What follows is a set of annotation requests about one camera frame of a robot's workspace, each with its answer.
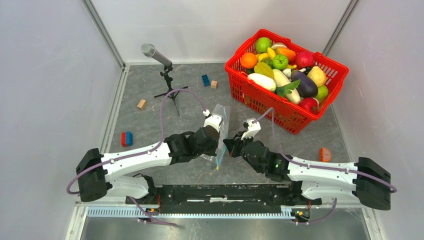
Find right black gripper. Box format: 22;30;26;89
223;130;263;174

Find clear zip top bag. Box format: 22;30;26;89
201;104;231;171

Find orange fruit toy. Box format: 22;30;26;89
240;52;258;69

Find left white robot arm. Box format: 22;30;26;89
75;125;220;204

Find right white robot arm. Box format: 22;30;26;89
223;133;392;211

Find small wooden cube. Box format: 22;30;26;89
210;80;218;89

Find black tripod stand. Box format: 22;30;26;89
154;65;180;116

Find blue toy brick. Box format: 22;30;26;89
201;74;211;87

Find white radish toy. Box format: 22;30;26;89
272;69;301;105

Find orange slice toy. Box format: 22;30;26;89
319;147;332;162

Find white cucumber toy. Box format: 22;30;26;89
247;73;277;93

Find red tomato toy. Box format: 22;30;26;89
297;97;319;114

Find wooden block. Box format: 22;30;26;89
137;99;147;110

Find red plastic basket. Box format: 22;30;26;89
225;29;349;135

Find red and blue bricks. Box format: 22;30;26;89
121;131;133;147

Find purple eggplant toy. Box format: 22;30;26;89
290;70;318;98

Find green pear toy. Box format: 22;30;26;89
315;85;329;103

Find yellow banana toy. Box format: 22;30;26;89
257;47;276;64

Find yellow lemon toy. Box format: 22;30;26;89
307;66;327;87

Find orange mango toy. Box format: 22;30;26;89
276;47;297;62

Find red apple toy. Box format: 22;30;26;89
295;51;315;68

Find grey microphone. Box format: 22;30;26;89
141;43;172;67

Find green apple toy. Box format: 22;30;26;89
255;37;272;54

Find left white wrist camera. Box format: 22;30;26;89
202;109;223;133

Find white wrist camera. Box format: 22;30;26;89
202;109;223;133
241;118;261;140

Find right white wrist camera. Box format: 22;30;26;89
241;118;261;140

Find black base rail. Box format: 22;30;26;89
136;183;322;214

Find white cable duct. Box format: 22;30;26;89
87;206;295;220

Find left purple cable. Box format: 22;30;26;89
66;87;210;227

